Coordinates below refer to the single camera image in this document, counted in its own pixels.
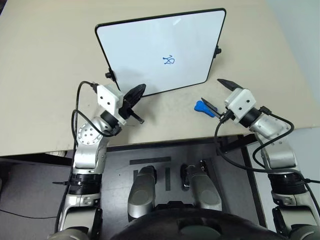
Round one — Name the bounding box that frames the white whiteboard with black frame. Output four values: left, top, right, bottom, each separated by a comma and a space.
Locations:
94, 7, 227, 97

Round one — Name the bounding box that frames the blue plastic object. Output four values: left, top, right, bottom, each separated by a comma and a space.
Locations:
192, 100, 216, 117

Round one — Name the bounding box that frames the short grey tape strip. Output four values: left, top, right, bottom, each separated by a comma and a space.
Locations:
164, 167, 172, 192

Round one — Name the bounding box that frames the thin black floor cable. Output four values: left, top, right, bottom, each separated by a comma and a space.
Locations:
0, 209, 60, 219

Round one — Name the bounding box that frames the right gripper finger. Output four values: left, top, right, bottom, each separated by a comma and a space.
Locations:
200, 97, 223, 119
216, 78, 245, 92

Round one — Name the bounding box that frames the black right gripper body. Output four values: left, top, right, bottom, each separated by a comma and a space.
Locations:
216, 107, 236, 124

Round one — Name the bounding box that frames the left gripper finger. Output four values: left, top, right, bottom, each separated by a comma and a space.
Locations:
123, 83, 147, 104
125, 85, 147, 109

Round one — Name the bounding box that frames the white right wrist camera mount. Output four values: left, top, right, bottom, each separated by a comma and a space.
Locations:
224, 87, 257, 125

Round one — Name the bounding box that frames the silver robot leg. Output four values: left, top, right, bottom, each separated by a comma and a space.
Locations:
126, 165, 158, 224
180, 160, 223, 214

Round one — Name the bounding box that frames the black rounded robot torso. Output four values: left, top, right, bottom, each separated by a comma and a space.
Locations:
109, 206, 282, 240

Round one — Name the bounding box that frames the silver right robot leg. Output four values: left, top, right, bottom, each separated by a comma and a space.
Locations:
180, 160, 223, 214

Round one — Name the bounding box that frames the robot torso base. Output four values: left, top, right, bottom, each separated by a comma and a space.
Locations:
99, 136, 266, 236

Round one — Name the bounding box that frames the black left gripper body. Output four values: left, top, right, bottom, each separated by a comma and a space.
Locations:
117, 98, 145, 125

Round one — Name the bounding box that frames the black table frame bracket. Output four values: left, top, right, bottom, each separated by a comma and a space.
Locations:
216, 134, 256, 154

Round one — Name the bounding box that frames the long grey tape strip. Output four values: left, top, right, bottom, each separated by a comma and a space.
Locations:
129, 156, 172, 166

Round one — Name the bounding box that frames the white object under table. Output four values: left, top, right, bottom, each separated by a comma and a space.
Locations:
48, 149, 68, 159

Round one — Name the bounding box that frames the silver left robot leg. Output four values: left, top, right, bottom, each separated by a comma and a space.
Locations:
126, 165, 158, 224

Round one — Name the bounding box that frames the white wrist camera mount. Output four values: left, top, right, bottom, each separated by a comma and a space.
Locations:
224, 87, 257, 125
96, 84, 126, 124

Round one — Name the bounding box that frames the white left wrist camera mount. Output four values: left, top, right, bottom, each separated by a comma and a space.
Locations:
96, 84, 126, 124

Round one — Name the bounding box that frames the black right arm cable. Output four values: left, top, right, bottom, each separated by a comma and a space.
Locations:
214, 106, 320, 185

